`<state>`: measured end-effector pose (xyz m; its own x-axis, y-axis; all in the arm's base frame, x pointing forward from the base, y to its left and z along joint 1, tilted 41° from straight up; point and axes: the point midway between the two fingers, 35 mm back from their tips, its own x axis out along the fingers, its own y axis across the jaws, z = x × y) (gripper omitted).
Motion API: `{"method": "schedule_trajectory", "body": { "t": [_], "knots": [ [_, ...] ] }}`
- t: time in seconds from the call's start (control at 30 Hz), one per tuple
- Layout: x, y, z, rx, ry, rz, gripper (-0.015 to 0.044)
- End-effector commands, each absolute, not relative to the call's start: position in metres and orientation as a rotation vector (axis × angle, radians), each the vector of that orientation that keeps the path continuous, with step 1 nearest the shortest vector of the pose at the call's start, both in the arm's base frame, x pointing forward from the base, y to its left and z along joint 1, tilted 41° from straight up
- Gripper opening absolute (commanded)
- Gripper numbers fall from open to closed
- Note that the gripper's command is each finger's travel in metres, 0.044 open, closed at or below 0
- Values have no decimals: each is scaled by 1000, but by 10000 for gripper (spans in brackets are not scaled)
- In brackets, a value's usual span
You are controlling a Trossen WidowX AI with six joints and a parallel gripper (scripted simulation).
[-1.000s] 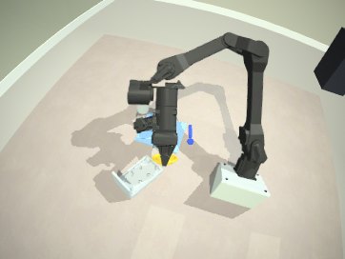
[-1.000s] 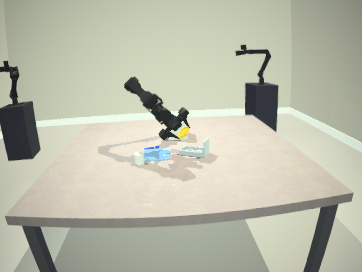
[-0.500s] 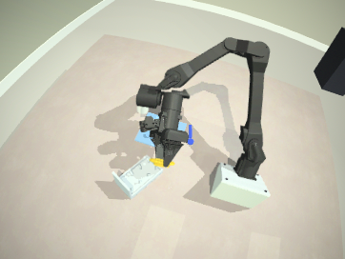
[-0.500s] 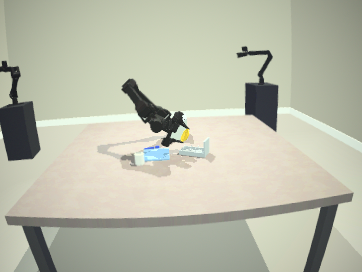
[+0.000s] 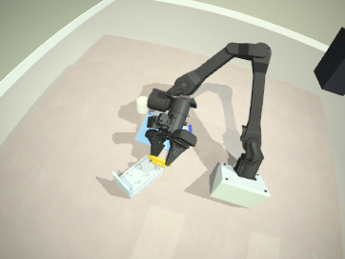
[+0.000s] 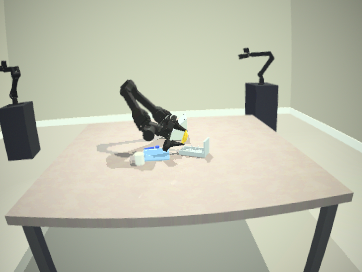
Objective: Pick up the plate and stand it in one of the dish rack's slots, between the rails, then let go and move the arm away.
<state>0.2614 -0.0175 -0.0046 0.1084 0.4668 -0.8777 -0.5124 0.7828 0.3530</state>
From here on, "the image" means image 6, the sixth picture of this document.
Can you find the light blue flat mat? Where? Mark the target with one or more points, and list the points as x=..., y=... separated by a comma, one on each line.
x=155, y=155

